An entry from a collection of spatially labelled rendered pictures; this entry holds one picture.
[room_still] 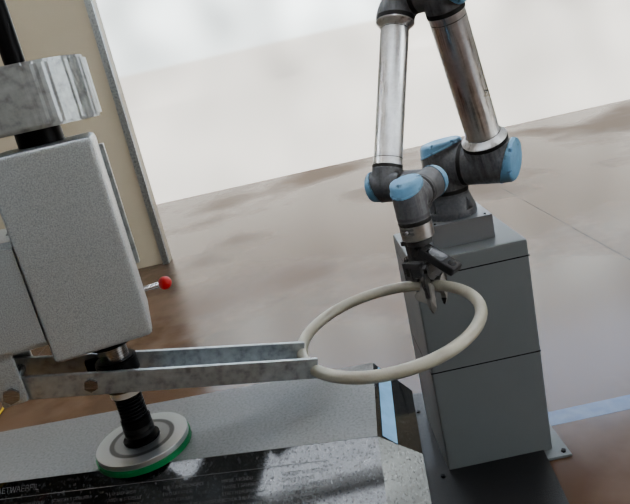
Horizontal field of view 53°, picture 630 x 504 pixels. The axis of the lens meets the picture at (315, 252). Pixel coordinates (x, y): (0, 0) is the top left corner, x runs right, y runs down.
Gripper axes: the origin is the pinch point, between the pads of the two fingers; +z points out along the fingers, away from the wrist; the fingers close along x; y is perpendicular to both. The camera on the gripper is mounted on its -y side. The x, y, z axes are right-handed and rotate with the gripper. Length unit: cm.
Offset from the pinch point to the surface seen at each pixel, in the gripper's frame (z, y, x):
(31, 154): -71, 21, 83
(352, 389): 3.1, 1.7, 39.8
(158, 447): -2, 25, 80
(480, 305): -7.2, -20.2, 11.9
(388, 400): 6.1, -6.6, 37.3
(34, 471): -2, 52, 98
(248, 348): -12, 22, 51
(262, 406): 2, 18, 55
